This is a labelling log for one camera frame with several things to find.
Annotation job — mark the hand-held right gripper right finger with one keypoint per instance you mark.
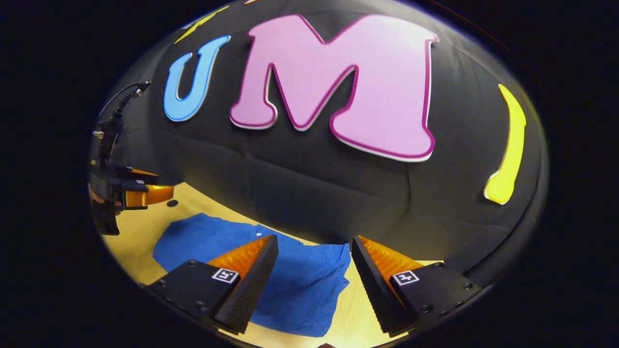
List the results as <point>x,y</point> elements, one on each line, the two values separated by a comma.
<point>375,290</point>

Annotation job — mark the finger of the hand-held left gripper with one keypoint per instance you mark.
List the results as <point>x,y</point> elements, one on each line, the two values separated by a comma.
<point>145,197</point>
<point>138,178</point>

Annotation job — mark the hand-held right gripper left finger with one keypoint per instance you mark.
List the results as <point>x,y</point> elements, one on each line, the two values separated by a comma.
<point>254,290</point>

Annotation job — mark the blue shirt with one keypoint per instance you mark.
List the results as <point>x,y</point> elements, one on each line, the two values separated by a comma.
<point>300,280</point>

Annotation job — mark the black backdrop cloth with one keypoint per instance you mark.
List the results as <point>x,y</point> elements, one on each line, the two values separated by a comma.
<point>290,183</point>

